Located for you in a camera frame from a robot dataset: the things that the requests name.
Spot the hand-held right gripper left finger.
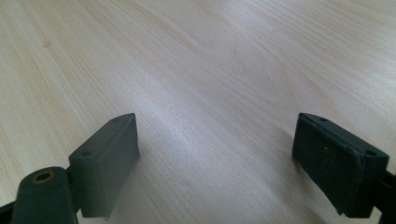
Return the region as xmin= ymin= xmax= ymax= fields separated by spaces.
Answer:
xmin=68 ymin=112 xmax=141 ymax=219

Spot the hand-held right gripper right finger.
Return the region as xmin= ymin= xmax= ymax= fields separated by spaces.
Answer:
xmin=291 ymin=112 xmax=390 ymax=218

